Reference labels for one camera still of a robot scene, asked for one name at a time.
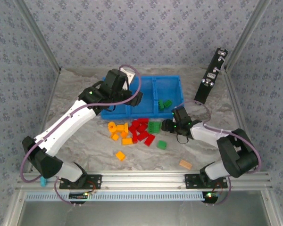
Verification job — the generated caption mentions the small wooden block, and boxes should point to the small wooden block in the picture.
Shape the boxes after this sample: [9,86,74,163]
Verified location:
[179,160,193,170]

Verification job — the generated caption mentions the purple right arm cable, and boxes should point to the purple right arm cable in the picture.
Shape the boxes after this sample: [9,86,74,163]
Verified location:
[179,100,262,207]

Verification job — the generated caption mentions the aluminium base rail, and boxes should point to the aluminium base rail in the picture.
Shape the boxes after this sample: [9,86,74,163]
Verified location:
[16,171,273,191]

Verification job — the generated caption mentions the black panel with metal fittings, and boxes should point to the black panel with metal fittings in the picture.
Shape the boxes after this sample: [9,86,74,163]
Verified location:
[194,48,229,105]

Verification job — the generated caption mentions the blue three-compartment plastic bin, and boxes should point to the blue three-compartment plastic bin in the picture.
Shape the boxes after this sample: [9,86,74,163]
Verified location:
[100,75,186,120]

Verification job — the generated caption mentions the aluminium frame leg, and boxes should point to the aluminium frame leg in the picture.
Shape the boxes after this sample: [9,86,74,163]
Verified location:
[261,190,283,226]
[2,190,26,226]

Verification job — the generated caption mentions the light blue slotted cable duct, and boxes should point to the light blue slotted cable duct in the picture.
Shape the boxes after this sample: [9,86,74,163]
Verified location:
[25,191,207,202]

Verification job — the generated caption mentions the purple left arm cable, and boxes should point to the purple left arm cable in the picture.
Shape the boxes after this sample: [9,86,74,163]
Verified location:
[20,64,142,207]

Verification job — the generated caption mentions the aluminium frame post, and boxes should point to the aluminium frame post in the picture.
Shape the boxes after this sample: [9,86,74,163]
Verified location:
[13,0,62,73]
[225,0,272,70]

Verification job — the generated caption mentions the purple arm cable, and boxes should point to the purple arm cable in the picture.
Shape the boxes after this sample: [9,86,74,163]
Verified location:
[20,64,142,207]
[179,100,262,207]

